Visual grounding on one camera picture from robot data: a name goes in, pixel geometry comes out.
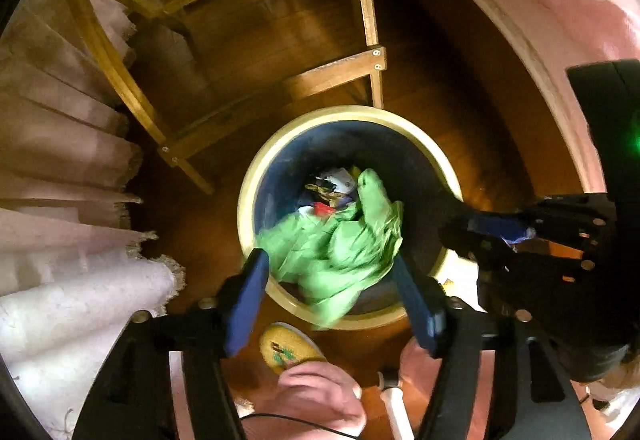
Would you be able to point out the person's pink trouser leg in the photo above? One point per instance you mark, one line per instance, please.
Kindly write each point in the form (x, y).
(315, 395)

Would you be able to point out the pile of crumpled wrappers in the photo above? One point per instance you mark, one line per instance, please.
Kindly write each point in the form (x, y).
(327, 192)

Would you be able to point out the yellow slipper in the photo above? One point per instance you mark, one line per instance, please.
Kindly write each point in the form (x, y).
(287, 345)

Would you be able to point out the white fringed cloth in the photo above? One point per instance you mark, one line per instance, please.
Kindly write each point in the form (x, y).
(60, 270)

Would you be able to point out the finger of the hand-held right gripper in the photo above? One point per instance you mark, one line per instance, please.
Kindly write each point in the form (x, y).
(500, 280)
(495, 225)

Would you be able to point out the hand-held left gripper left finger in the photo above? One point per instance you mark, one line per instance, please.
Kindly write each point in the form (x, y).
(245, 300)

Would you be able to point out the green plastic wrapper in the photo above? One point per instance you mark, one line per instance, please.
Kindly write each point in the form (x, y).
(340, 250)

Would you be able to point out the cream rimmed blue waste bin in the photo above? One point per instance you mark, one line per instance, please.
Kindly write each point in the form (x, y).
(295, 160)

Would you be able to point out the wooden chair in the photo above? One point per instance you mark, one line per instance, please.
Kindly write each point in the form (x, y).
(120, 85)

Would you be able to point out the white plastic tube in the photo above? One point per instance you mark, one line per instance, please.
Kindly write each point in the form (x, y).
(395, 405)

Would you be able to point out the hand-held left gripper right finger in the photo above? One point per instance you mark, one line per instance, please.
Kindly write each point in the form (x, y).
(415, 302)

